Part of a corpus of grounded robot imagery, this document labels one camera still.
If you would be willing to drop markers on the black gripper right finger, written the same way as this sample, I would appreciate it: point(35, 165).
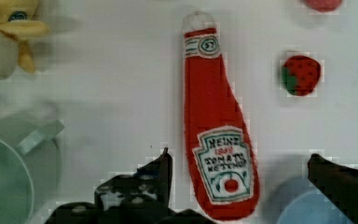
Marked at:
point(338, 183)

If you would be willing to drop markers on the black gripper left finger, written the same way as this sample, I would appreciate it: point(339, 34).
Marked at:
point(147, 189)

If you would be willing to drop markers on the red felt ketchup bottle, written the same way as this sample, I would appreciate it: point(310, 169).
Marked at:
point(220, 156)

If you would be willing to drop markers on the green perforated strainer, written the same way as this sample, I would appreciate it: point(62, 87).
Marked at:
point(29, 167)

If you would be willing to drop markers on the blue bowl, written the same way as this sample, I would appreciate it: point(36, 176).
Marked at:
point(298, 201)

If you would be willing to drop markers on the red felt strawberry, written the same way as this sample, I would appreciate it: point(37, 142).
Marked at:
point(300, 75)

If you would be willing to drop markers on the pink red felt fruit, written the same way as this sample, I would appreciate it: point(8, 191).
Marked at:
point(323, 5)

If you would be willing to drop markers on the yellow white plush toy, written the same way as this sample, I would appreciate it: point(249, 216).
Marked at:
point(17, 27)

